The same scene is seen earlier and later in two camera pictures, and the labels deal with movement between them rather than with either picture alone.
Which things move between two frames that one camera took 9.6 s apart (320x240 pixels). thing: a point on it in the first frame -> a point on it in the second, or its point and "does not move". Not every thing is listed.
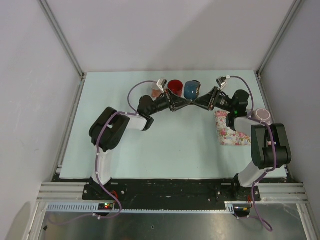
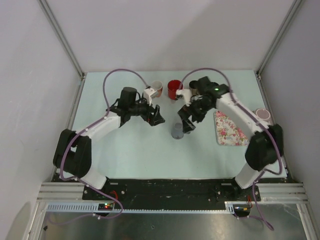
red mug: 176,86 does not move
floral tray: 227,136 does not move
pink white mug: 155,90 does not move
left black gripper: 176,102 -> 153,121
